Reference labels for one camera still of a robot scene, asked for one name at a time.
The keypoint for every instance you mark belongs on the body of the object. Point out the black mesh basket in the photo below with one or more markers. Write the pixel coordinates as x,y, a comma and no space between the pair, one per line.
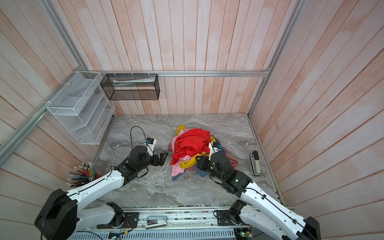
132,86

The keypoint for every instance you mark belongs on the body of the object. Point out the blue checkered cloth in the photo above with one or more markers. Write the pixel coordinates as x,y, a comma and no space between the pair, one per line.
201,172

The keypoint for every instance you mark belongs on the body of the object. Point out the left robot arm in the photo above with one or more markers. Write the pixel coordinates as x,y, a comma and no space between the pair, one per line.
65,213

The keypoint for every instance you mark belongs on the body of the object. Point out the maroon cloth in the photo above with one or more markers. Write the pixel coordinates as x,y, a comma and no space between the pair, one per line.
234,163

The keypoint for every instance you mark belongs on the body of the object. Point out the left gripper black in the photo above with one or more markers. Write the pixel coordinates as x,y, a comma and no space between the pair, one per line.
162,159

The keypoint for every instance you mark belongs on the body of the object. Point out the white wire shelf rack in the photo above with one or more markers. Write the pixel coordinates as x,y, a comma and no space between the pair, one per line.
83,112

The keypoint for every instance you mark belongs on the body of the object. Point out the aluminium frame rail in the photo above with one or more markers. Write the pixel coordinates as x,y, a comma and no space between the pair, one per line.
24,130

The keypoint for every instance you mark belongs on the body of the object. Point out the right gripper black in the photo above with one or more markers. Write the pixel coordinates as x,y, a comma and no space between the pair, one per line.
202,164

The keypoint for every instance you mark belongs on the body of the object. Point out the red cloth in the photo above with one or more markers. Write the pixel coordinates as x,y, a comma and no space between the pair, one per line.
191,143

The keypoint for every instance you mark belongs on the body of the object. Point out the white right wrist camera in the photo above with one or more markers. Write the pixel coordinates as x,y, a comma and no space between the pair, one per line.
214,148

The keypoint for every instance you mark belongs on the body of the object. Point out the black grey stapler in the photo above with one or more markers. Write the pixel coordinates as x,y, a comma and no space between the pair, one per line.
255,162

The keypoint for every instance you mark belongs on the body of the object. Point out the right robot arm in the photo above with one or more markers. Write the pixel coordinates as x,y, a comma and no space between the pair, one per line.
254,206

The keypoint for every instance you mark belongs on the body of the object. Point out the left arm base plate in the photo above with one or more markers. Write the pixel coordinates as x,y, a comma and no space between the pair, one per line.
128,220

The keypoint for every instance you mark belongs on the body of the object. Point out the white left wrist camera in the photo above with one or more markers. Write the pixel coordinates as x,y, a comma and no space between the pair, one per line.
150,143

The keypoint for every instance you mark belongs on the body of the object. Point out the pink cloth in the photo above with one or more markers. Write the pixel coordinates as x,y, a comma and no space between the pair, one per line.
181,130

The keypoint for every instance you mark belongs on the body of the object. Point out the red pencil cup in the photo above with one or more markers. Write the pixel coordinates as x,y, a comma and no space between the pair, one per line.
82,175

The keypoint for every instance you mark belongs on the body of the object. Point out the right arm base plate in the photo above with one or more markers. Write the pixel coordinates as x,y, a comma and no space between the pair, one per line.
226,218

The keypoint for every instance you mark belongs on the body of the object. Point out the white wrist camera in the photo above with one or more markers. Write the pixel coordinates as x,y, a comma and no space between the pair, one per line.
214,148
150,143

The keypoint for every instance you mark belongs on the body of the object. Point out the yellow cloth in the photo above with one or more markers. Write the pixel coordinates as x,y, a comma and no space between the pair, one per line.
188,144

